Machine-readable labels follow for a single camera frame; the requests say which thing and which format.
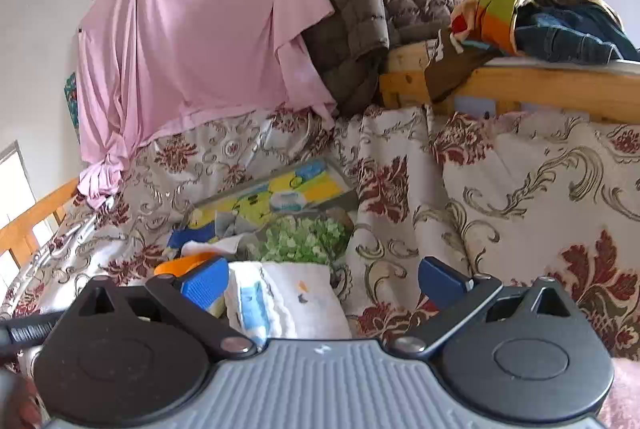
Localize teal patterned cloth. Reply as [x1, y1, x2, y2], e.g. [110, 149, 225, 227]
[64, 72, 82, 145]

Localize grey cloth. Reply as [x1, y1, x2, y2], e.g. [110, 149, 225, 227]
[214, 210, 262, 241]

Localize dark brown hanging cloth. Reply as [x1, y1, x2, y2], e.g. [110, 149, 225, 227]
[424, 29, 501, 104]

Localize wooden bunk bed frame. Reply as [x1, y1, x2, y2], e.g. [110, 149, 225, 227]
[378, 40, 640, 125]

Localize colourful patchwork cloth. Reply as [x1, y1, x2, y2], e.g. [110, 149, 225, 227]
[450, 0, 576, 57]

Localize yellow blue printed cloth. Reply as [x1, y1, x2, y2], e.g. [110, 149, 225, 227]
[192, 159, 351, 230]

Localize floral printed blanket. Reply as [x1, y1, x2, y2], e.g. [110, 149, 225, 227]
[0, 102, 640, 382]

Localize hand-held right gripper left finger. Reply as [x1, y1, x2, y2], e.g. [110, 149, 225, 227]
[75, 256, 258, 358]

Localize pink bed sheet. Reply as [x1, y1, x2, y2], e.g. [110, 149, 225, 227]
[75, 0, 341, 210]

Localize wooden bed rail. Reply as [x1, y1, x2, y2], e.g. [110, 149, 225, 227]
[0, 178, 81, 270]

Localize window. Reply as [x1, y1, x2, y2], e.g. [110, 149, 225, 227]
[0, 140, 38, 232]

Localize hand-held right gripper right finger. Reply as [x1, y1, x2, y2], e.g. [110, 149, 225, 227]
[389, 256, 572, 357]

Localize green artificial plant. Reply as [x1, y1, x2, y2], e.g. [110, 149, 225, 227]
[257, 215, 351, 266]

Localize blue jeans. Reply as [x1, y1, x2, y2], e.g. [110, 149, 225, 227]
[515, 0, 640, 63]

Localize brown quilted jacket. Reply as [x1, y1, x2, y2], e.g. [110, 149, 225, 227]
[301, 0, 463, 117]

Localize orange cloth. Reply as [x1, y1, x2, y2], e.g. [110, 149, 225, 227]
[154, 253, 226, 278]

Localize white blue-print cloth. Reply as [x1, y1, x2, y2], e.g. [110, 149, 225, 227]
[224, 260, 352, 350]

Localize pink fleece garment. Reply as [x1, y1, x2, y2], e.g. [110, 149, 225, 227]
[597, 356, 640, 429]

